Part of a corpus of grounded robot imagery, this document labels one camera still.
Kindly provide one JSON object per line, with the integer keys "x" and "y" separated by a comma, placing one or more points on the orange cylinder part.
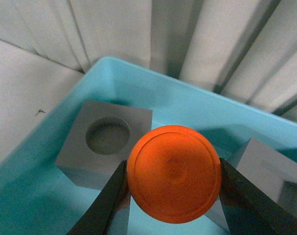
{"x": 174, "y": 174}

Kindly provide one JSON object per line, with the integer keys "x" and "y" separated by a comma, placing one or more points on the gray block with round hole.
{"x": 102, "y": 135}

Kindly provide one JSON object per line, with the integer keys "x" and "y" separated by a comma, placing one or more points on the blue plastic box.
{"x": 36, "y": 198}

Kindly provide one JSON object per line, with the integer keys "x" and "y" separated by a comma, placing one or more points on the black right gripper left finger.
{"x": 109, "y": 213}

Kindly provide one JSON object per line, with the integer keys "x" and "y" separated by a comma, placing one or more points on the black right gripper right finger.
{"x": 248, "y": 211}

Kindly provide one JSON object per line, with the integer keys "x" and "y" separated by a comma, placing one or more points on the gray block with square hole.
{"x": 272, "y": 172}

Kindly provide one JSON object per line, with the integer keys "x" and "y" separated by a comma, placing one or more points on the white pleated curtain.
{"x": 241, "y": 49}

